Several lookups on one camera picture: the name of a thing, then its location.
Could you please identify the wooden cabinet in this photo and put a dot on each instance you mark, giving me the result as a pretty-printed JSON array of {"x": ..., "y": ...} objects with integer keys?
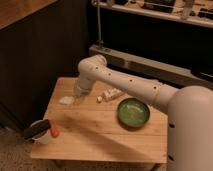
[{"x": 34, "y": 53}]

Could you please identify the black flat item in cup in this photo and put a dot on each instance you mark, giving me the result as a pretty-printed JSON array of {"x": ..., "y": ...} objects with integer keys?
[{"x": 37, "y": 129}]

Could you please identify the orange carrot toy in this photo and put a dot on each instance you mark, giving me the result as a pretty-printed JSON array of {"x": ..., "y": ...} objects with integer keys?
[{"x": 54, "y": 130}]

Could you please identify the white tube with cap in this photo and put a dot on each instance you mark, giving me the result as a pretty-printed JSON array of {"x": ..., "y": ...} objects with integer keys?
[{"x": 109, "y": 95}]

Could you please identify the green ceramic bowl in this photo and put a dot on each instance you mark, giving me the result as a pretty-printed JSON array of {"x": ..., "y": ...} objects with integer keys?
[{"x": 133, "y": 113}]

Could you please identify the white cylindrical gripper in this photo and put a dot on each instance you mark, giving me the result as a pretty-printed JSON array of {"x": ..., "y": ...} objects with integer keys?
[{"x": 82, "y": 88}]

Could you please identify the white sponge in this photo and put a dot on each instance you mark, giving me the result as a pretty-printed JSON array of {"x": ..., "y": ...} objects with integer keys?
[{"x": 67, "y": 100}]

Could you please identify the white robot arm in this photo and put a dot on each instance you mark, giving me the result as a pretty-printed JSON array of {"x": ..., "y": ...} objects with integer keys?
[{"x": 189, "y": 111}]

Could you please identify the white cup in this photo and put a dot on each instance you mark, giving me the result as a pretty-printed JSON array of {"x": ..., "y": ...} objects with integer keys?
[{"x": 44, "y": 139}]

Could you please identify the wooden table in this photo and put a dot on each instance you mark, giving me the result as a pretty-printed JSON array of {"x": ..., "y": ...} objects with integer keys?
[{"x": 90, "y": 131}]

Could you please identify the metal shelf rack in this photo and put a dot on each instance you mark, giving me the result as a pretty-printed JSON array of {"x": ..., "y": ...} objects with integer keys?
[{"x": 169, "y": 40}]

